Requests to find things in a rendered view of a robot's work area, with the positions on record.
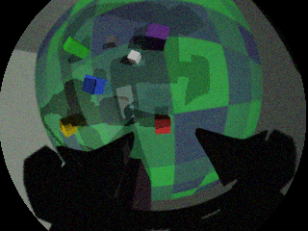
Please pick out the red block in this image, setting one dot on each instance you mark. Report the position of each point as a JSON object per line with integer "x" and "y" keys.
{"x": 162, "y": 124}

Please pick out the yellow block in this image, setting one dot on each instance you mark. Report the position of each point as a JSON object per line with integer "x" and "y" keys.
{"x": 68, "y": 126}

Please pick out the blue cube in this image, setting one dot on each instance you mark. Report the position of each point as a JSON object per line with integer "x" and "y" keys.
{"x": 94, "y": 85}

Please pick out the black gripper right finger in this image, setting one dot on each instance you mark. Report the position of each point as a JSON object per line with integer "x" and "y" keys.
{"x": 228, "y": 155}

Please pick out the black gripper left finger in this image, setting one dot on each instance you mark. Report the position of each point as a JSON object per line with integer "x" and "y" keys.
{"x": 104, "y": 166}

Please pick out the green rectangular block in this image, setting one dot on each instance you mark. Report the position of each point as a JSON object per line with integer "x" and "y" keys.
{"x": 82, "y": 52}
{"x": 71, "y": 45}

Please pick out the small white block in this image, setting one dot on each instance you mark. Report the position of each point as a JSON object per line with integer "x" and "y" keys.
{"x": 134, "y": 56}

